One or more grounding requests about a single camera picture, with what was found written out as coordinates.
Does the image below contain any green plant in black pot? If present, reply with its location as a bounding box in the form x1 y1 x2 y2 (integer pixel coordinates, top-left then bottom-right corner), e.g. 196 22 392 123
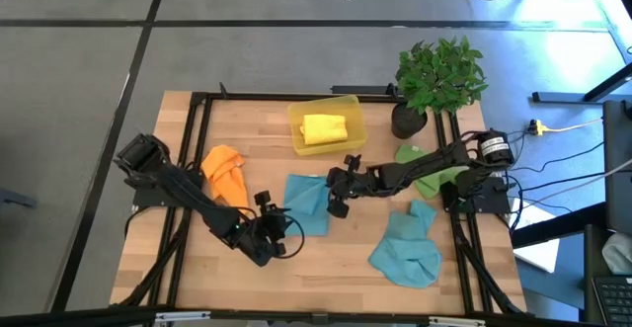
390 35 490 140

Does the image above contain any pale grey cloth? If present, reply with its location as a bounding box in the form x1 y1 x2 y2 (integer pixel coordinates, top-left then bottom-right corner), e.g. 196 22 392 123
601 231 632 276

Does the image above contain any orange microfiber towel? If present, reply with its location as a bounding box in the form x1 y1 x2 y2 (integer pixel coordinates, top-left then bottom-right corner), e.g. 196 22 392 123
200 143 251 215

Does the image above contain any green microfiber towel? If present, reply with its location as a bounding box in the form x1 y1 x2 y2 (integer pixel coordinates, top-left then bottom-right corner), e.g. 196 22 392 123
394 143 471 202

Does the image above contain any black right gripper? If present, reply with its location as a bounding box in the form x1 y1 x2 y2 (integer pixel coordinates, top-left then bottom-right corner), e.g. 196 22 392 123
325 153 371 203

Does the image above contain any black keyboard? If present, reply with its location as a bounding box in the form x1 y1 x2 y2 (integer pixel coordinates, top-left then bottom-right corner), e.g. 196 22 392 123
591 275 632 326

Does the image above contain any dark grey monitor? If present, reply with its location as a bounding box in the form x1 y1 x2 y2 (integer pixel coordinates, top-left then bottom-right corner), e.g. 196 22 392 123
601 99 632 235

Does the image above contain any yellow microfiber towel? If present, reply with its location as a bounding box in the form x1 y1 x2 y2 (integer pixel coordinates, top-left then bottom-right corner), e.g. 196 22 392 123
299 113 350 146

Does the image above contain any black side desk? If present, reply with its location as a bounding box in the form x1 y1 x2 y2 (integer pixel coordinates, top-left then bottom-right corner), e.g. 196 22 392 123
511 201 632 327

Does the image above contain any yellow translucent plastic bin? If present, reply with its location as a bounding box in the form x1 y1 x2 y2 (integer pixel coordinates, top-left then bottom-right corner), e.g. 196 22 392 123
287 94 369 158

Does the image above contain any yellow power plug with cable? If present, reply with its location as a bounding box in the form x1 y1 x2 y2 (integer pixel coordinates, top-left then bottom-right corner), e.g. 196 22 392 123
526 117 604 138

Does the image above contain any large teal microfiber towel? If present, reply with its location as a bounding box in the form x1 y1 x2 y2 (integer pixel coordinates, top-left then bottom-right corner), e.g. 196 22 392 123
282 172 332 238

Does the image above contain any crumpled teal microfiber towel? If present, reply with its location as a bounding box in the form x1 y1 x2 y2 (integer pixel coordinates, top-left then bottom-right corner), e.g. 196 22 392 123
367 199 443 290

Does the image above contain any black desk leg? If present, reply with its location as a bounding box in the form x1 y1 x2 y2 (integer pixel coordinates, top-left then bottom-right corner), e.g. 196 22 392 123
531 62 632 105

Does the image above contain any thin black cable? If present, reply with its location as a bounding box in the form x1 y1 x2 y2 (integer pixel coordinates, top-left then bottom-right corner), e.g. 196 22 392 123
515 141 606 175

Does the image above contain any black rail with silver brackets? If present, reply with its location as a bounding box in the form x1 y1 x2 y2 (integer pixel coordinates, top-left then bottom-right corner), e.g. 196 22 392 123
0 305 632 327

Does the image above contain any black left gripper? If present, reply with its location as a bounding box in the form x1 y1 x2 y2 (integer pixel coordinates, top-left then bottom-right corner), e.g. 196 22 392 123
238 190 295 269

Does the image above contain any dark grey floor object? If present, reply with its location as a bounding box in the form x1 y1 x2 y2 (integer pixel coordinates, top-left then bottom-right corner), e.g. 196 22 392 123
0 186 40 209

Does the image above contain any white cable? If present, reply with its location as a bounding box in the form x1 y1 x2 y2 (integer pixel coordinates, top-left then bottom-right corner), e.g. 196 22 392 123
537 157 632 204

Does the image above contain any black aluminium table frame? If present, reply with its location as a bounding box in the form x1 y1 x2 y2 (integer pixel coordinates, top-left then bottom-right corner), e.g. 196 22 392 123
111 82 532 318

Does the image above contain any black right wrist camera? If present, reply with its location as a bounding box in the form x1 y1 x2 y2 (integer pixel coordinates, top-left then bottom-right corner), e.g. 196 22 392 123
326 197 352 220

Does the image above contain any white box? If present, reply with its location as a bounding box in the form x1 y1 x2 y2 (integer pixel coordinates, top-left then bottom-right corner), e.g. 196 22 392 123
511 202 562 275

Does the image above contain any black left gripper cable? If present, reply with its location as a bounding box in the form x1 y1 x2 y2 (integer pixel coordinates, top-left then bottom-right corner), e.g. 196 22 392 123
281 211 306 261

